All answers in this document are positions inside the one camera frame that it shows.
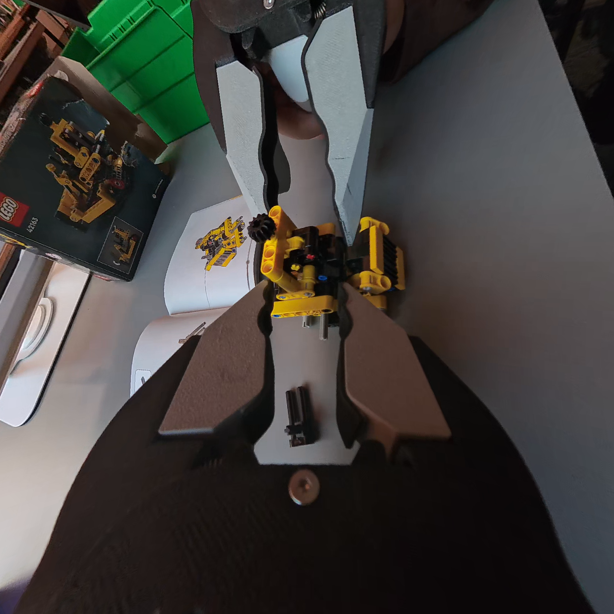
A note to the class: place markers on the dark lego set box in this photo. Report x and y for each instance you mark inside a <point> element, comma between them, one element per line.
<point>76,182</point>

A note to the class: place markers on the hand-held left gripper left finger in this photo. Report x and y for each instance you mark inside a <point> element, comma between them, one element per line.
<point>216,379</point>

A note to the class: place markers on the yellow lego bulldozer model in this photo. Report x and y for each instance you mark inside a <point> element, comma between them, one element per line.
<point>312,273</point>

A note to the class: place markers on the person's right hand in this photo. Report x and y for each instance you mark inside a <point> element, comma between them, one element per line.
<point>302,120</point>

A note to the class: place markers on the stacked green plastic bins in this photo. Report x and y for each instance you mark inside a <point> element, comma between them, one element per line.
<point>153,67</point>

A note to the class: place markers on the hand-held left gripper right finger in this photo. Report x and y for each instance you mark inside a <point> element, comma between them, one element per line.
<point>388,379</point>

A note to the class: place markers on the black lego piece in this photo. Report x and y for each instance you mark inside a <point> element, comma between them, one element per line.
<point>300,412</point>

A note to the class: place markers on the lego instruction booklet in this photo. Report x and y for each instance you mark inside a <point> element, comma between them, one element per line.
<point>211,268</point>

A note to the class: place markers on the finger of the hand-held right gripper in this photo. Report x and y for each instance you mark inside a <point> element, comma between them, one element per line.
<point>343,105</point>
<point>242,124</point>

